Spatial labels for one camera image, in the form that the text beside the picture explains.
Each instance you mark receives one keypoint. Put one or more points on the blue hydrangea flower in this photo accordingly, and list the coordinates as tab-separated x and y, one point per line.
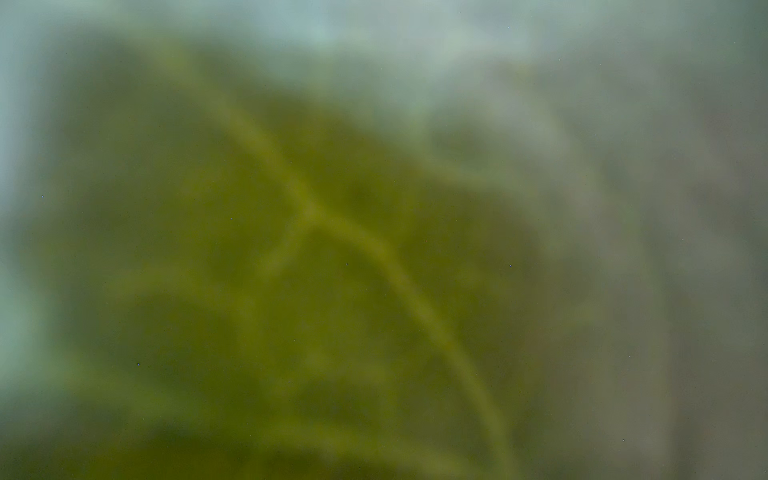
383	239

